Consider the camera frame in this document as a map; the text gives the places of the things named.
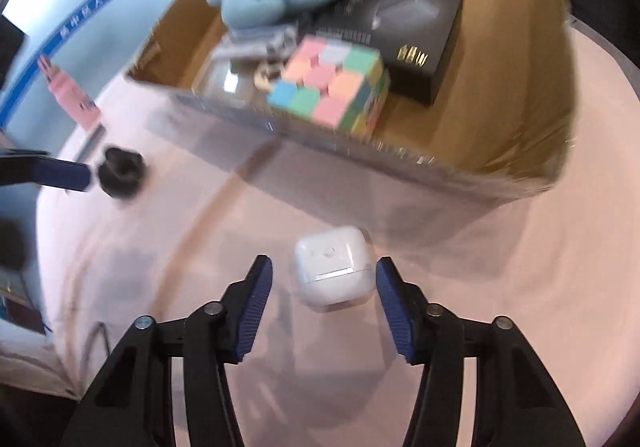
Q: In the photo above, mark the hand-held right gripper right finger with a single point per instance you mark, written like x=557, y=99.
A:
x=395, y=309

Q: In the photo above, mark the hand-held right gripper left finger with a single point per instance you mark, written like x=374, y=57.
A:
x=252, y=307

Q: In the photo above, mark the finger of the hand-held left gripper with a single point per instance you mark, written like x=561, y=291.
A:
x=15, y=244
x=65, y=174

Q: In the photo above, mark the small black object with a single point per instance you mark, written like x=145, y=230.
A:
x=120, y=172

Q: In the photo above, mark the white earbuds case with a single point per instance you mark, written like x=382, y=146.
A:
x=330, y=267

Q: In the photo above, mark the clear plastic case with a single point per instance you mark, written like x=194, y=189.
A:
x=225, y=72

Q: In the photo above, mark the cardboard box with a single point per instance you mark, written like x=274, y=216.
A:
x=500, y=102

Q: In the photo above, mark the pastel puzzle cube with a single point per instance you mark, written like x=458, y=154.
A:
x=320, y=82

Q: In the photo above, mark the black product box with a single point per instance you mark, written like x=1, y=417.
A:
x=415, y=27

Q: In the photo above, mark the pink tablecloth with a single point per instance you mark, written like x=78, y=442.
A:
x=475, y=302

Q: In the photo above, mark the pink bottle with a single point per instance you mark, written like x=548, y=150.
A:
x=70, y=92

